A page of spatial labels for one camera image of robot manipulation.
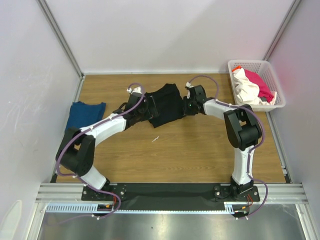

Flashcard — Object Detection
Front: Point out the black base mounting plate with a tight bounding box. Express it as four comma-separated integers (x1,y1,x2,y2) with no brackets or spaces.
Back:
81,182,261,212

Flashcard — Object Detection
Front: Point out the black t shirt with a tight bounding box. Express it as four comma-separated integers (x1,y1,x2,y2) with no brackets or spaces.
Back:
146,83,184,128

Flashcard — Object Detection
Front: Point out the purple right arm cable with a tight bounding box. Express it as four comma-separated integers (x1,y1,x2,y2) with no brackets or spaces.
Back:
186,75,270,221

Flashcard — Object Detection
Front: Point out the orange garment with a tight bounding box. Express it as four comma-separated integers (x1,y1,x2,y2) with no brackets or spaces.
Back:
232,65,242,72

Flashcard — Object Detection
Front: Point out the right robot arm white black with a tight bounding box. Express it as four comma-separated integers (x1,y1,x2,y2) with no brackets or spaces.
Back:
183,83,263,201

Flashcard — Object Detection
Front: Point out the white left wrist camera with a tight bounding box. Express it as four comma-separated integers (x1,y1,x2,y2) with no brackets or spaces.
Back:
126,86,143,95

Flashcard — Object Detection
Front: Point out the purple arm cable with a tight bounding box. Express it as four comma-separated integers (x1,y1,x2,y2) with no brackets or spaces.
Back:
56,83,147,221
186,75,270,221

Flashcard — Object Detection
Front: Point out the aluminium frame rail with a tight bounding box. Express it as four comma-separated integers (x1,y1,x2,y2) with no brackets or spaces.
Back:
35,182,308,220

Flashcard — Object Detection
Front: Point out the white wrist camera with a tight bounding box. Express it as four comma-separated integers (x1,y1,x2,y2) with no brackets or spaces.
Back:
185,82,195,99
126,86,143,95

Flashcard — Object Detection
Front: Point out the left aluminium corner post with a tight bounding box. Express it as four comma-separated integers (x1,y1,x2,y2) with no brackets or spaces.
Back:
36,0,84,79

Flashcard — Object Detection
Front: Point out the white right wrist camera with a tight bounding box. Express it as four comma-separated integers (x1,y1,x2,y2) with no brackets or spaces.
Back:
185,82,195,99

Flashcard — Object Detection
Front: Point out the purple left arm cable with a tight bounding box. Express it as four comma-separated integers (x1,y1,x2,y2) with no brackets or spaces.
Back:
56,83,147,221

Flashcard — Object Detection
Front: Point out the pink t shirt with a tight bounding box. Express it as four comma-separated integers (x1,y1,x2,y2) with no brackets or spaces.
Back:
244,69,274,103

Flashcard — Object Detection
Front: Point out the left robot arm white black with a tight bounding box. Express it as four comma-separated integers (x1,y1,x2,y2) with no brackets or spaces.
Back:
56,88,159,200

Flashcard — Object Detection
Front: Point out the folded blue t shirt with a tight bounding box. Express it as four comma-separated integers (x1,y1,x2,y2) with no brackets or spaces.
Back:
64,101,106,134

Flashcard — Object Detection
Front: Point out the aluminium corner post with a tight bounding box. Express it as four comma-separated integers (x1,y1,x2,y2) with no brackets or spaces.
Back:
263,0,303,61
36,0,84,79

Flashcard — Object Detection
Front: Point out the right aluminium corner post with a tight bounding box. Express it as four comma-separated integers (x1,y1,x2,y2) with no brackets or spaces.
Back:
263,0,303,61

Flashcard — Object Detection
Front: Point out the white plastic basket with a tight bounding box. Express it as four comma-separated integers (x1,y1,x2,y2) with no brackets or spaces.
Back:
227,59,286,112

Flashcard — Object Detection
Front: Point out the cream white t shirt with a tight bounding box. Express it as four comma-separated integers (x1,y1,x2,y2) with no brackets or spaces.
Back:
232,67,277,106

